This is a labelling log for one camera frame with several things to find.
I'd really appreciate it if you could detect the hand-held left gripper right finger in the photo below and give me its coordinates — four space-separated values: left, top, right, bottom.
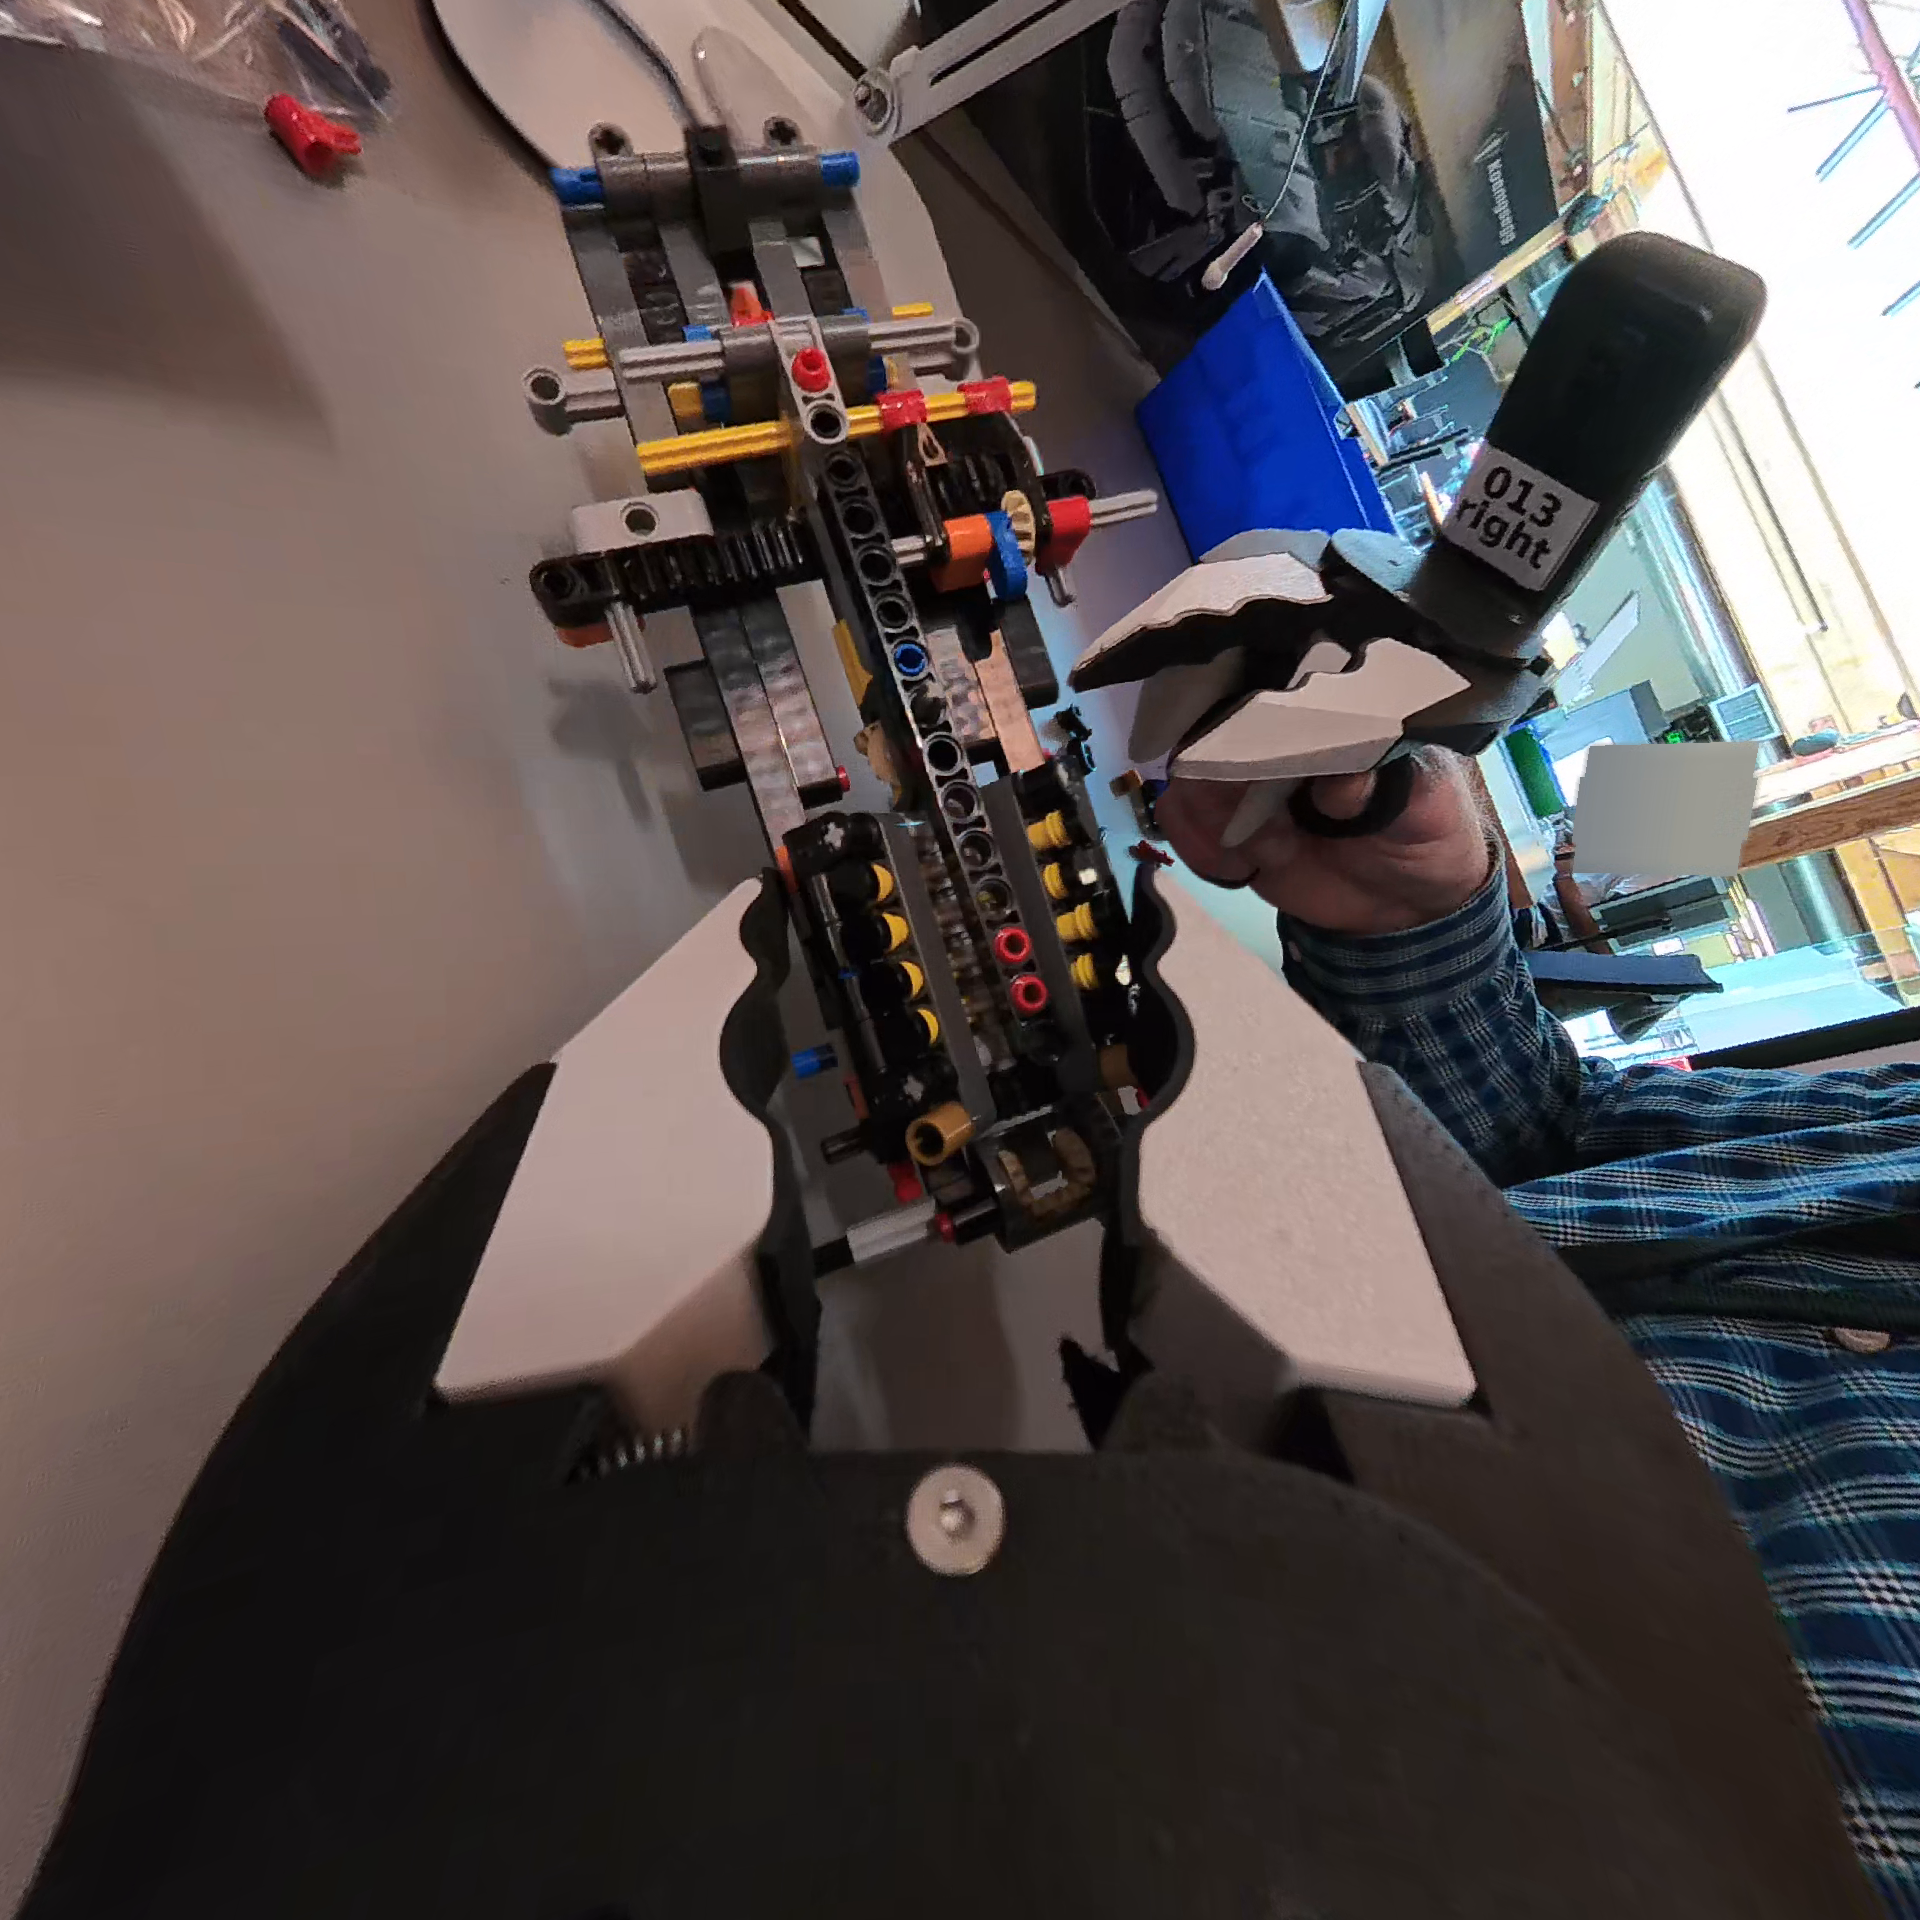
1099 867 1482 1412

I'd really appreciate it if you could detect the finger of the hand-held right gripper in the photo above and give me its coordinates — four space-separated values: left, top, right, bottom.
1069 532 1360 695
1126 637 1479 789

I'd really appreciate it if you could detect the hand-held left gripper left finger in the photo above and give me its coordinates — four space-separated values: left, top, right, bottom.
432 879 823 1415

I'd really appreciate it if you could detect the blue plastic bin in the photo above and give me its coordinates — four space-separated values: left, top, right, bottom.
1131 269 1409 576

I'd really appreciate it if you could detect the long lego technic model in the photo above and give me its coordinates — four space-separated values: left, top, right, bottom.
526 118 1163 1278

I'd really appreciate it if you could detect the red lego connector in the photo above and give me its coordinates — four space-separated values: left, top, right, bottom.
264 93 365 176

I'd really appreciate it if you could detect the person's right hand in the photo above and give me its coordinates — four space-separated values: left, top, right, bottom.
1154 748 1504 941

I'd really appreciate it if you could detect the dark backpack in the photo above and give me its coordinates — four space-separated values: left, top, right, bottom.
1106 0 1450 362

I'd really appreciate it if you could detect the white book stand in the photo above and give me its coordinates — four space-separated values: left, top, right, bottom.
855 0 1120 143

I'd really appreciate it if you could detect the small clear plastic bag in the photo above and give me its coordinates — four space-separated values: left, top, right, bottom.
0 0 397 126

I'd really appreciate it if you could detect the thin grey cable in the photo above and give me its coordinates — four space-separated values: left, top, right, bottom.
593 0 707 127

